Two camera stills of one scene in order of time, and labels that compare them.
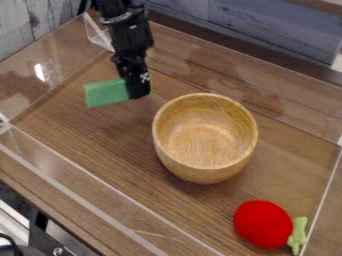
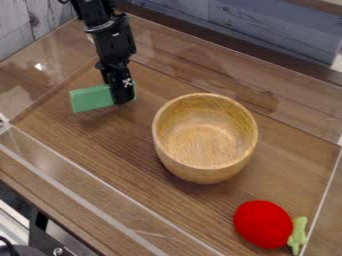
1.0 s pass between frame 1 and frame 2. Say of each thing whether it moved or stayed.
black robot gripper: moved
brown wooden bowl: stayed
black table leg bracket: stayed
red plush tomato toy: stayed
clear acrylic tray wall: stayed
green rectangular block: moved
